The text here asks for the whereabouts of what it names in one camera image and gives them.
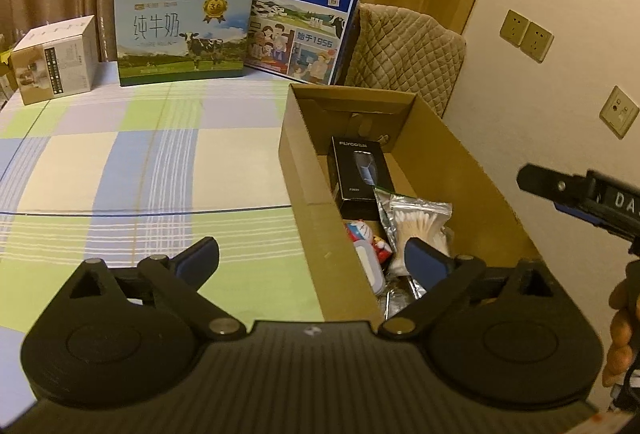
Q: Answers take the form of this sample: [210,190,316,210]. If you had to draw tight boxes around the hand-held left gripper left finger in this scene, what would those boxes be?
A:
[66,236,247,341]

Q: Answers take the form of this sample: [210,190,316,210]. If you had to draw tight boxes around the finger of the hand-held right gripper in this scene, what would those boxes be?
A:
[552,201,609,228]
[517,163,589,205]

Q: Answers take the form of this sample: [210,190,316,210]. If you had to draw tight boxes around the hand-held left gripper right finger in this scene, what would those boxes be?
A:
[378,237,557,340]

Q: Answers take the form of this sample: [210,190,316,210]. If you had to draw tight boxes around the bag of cotton swabs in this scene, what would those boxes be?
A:
[387,193,454,276]

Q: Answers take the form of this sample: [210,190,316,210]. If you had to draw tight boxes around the clear bag with metal hook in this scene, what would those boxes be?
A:
[382,276,426,318]

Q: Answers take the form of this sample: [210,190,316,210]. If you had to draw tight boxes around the white square night light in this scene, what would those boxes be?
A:
[352,241,386,296]

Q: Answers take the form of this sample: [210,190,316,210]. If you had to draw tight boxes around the silver green snack packet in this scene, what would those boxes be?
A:
[372,183,401,256]

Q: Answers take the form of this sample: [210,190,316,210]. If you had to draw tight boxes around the blue toy figure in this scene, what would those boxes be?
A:
[343,219,372,245]

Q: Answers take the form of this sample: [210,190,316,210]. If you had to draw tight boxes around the black product box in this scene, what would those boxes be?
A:
[329,136,396,220]

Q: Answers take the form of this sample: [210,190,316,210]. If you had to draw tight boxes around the brown cardboard box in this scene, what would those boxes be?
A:
[277,83,544,323]

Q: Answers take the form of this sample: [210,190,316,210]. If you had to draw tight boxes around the person's right hand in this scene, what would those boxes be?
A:
[602,257,640,389]

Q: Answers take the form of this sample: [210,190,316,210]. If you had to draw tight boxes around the checked tablecloth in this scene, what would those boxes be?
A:
[0,59,332,415]

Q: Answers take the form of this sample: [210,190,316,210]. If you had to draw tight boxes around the chair with quilted cover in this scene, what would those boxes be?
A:
[344,3,467,118]

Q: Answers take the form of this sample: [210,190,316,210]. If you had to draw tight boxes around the green milk carton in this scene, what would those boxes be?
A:
[113,0,254,88]

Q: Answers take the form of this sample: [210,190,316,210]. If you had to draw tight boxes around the beige product box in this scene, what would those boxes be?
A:
[9,14,99,106]

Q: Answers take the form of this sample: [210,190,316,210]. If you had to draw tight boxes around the blue milk carton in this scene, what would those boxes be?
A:
[243,0,370,86]

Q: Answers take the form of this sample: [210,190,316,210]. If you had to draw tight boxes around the beige wall plate with ports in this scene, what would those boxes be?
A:
[599,85,640,139]

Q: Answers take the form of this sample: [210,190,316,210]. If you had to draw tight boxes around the beige wall socket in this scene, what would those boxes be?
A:
[499,9,532,50]
[519,21,555,64]

